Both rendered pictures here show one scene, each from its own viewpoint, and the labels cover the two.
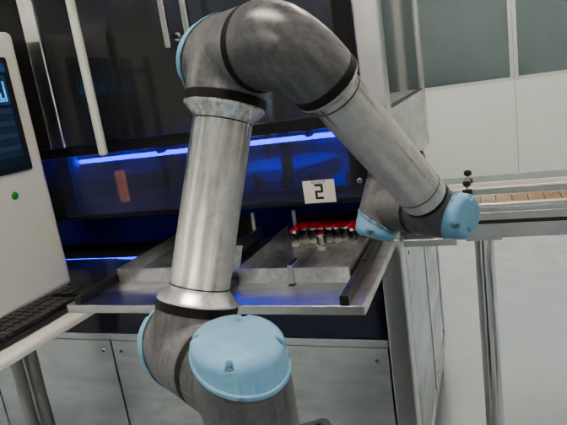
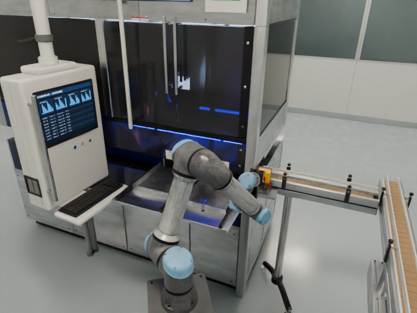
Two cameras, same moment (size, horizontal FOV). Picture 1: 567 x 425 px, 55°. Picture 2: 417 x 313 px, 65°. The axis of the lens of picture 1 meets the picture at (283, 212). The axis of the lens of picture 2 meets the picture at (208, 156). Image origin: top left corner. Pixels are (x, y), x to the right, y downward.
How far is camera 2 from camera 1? 0.70 m
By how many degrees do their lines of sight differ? 12
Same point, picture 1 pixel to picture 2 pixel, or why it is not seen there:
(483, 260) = (286, 203)
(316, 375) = (208, 233)
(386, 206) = not seen: hidden behind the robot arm
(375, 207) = not seen: hidden behind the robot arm
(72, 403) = (101, 220)
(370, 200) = not seen: hidden behind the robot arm
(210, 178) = (177, 200)
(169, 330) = (156, 246)
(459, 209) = (262, 216)
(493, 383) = (280, 249)
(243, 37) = (195, 167)
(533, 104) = (363, 77)
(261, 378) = (183, 273)
